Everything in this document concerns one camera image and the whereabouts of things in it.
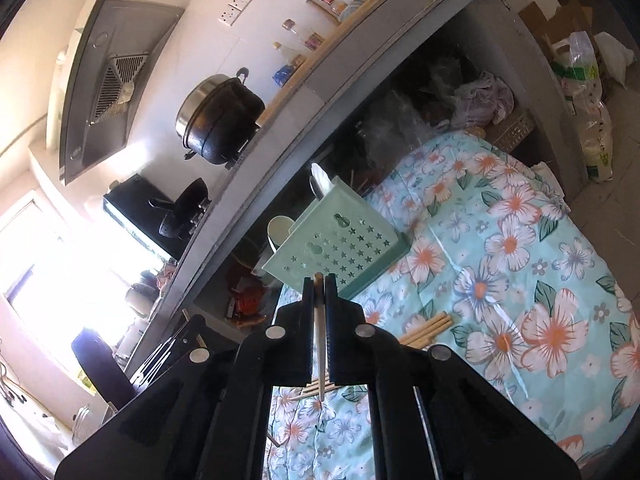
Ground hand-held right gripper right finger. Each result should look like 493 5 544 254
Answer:
324 275 583 480

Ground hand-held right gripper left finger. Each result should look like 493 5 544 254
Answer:
55 276 316 480

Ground tapered bamboo chopstick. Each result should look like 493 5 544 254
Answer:
312 272 326 404

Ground bundle of wooden chopsticks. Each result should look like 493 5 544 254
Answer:
292 312 453 402

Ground green plastic utensil holder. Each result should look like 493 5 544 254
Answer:
261 176 412 301

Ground cream plastic ladle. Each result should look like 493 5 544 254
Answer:
267 215 297 256

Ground person's left forearm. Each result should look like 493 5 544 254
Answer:
70 327 137 409

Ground white kettle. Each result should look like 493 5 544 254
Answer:
125 285 157 319

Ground red snack packets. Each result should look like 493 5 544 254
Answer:
227 280 267 332

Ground black frying pan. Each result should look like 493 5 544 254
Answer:
149 177 211 238

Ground black appliance box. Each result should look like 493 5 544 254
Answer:
102 174 173 261

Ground floral quilted blanket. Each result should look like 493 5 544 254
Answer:
265 130 640 480

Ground black pot with steel lid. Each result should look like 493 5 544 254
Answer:
175 67 266 166

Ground silver mesh basket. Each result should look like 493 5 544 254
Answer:
484 111 537 154

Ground grey range hood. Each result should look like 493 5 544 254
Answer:
59 0 186 186

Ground blue label bottle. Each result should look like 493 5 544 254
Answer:
272 41 301 87

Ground grey kitchen counter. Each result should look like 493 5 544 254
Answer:
122 0 591 376

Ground purple plastic bag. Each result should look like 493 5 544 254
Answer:
452 72 516 128

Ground wooden cutting board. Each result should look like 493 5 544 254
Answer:
255 0 402 126

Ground white rice bag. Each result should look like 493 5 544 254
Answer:
552 32 615 183

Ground cardboard box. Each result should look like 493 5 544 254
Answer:
517 0 596 61

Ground white wall socket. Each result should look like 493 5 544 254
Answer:
217 0 256 26

